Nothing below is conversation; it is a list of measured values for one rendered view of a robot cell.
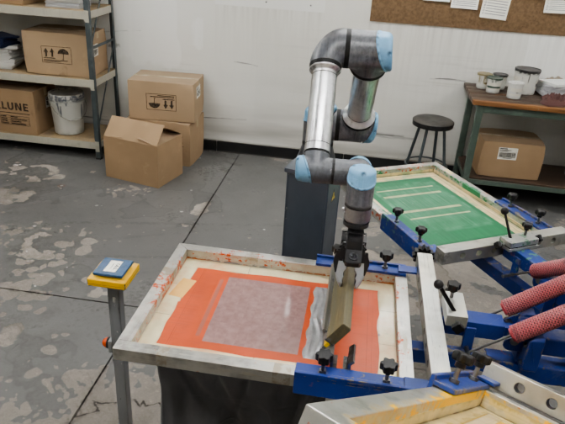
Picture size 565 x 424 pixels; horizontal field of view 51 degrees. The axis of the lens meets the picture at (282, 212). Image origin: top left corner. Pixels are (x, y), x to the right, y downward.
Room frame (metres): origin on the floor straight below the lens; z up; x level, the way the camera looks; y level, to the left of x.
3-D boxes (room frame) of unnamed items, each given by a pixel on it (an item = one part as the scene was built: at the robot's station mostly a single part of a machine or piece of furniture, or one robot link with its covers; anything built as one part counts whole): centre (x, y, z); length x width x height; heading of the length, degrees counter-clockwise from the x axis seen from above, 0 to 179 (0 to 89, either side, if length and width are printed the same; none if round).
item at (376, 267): (1.71, -0.27, 0.97); 0.30 x 0.05 x 0.07; 83
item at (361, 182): (1.46, -0.21, 1.39); 0.09 x 0.08 x 0.11; 176
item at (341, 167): (1.56, -0.19, 1.39); 0.11 x 0.11 x 0.08; 86
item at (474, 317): (1.40, -0.56, 1.02); 0.17 x 0.06 x 0.05; 83
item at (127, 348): (1.46, 0.00, 0.97); 0.79 x 0.58 x 0.04; 83
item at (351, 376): (1.16, -0.21, 0.97); 0.30 x 0.05 x 0.07; 83
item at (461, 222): (2.17, -0.69, 1.05); 1.08 x 0.61 x 0.23; 23
